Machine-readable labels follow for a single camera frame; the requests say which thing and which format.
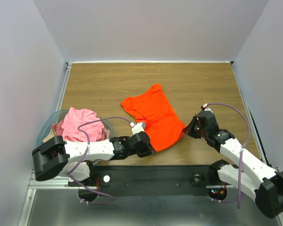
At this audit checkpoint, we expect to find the orange t shirt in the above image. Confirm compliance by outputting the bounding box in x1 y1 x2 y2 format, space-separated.
121 84 185 152

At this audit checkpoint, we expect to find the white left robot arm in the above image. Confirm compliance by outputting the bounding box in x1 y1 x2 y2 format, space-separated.
32 131 156 186

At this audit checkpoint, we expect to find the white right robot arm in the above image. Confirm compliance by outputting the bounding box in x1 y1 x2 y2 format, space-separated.
183 110 283 218

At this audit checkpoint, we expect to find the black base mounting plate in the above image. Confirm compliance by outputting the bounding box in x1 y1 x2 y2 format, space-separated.
82 165 222 197

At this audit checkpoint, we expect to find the pink t shirt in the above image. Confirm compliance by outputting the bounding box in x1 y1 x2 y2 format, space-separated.
51 107 110 142

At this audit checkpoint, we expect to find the clear plastic basket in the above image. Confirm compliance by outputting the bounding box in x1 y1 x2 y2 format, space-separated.
37 110 114 145

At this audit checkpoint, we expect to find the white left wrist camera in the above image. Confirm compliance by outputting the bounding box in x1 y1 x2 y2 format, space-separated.
129 121 146 135

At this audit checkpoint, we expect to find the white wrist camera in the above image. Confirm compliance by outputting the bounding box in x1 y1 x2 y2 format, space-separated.
129 121 146 135
201 103 213 113

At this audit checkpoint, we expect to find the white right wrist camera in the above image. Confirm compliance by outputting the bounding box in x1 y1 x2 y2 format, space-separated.
201 103 213 113

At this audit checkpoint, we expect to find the aluminium frame rail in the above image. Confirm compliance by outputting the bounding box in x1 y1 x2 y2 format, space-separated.
18 62 72 226

